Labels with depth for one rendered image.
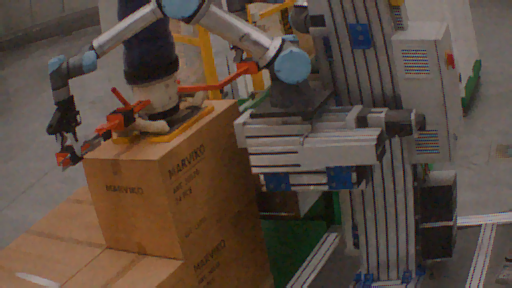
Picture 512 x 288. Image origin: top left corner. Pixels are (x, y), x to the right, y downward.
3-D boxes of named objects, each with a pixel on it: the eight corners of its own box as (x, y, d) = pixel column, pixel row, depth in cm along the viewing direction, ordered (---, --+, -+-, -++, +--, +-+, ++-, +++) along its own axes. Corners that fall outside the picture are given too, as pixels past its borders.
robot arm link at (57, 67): (65, 56, 236) (45, 63, 236) (69, 86, 240) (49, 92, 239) (67, 51, 243) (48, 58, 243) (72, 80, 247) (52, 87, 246)
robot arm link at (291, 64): (311, 53, 259) (175, -23, 244) (321, 62, 245) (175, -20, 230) (292, 82, 261) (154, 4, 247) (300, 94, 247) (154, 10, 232)
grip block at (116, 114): (118, 122, 285) (115, 107, 283) (137, 121, 280) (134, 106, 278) (107, 130, 278) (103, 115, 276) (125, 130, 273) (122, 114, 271)
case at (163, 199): (175, 190, 349) (155, 103, 336) (256, 194, 330) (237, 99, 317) (106, 247, 300) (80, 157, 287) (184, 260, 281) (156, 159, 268)
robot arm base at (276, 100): (320, 92, 273) (315, 65, 269) (306, 107, 260) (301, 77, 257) (279, 94, 279) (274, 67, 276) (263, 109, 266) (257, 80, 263)
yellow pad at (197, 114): (193, 110, 315) (191, 98, 313) (215, 109, 310) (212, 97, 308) (147, 143, 287) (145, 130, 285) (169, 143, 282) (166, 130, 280)
